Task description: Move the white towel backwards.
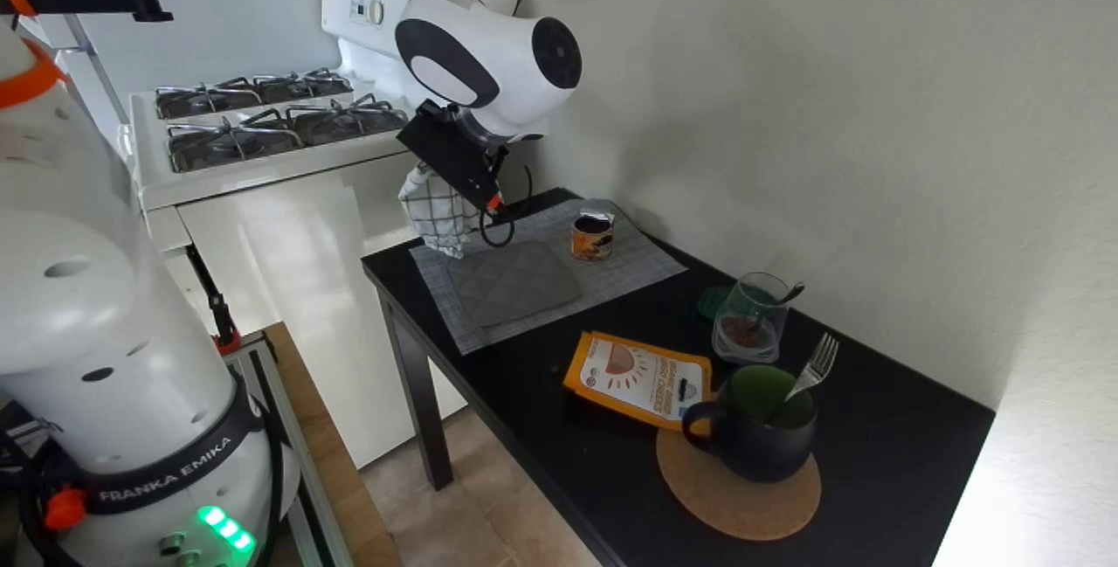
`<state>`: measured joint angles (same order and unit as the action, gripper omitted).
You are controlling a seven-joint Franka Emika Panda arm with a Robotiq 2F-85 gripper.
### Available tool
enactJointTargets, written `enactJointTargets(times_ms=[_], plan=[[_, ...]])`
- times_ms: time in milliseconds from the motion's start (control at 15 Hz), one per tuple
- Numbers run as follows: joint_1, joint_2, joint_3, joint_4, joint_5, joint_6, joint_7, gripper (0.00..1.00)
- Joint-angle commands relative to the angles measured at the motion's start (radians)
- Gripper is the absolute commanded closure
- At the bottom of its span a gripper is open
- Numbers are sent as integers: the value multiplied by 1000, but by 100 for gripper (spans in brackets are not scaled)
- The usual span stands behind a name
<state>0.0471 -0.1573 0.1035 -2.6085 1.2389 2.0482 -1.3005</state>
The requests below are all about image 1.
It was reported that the white checked towel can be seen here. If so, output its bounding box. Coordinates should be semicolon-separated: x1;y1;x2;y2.
398;162;480;259

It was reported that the open orange tin can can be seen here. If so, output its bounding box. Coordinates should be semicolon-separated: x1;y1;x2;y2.
571;211;617;263

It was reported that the grey quilted pot holder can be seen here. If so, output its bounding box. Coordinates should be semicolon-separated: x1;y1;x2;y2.
447;241;583;328

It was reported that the grey woven placemat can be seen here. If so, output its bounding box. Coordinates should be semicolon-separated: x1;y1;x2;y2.
409;198;689;356

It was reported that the orange snack pouch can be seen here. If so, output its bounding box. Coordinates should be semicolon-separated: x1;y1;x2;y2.
563;331;714;433

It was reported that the green lid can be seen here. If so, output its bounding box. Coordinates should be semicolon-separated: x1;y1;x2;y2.
697;287;736;322

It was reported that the clear drinking glass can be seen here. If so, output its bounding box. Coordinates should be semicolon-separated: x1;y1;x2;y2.
712;272;792;366

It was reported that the black spoon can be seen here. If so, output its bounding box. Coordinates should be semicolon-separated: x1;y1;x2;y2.
749;282;806;325

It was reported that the stove burner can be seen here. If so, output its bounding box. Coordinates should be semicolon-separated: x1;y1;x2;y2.
253;67;355;105
166;117;303;174
286;93;410;147
155;82;263;121

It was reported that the oven door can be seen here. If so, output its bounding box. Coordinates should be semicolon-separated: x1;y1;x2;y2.
176;151;470;471

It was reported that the white gas stove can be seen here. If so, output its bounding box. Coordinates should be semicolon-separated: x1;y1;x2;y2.
118;0;470;472

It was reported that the black mug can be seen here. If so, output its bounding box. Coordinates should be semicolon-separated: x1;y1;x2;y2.
680;363;820;485

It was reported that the silver fork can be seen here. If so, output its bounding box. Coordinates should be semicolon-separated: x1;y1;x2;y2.
769;333;841;425

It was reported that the round cork coaster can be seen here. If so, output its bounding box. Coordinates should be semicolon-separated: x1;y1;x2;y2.
656;421;823;543

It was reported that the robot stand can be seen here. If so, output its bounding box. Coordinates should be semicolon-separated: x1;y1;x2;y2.
217;322;404;567

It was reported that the black and red bar clamp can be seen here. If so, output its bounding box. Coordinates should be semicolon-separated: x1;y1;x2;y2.
184;243;245;355

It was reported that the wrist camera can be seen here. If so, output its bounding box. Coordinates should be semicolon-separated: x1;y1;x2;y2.
397;101;508;213

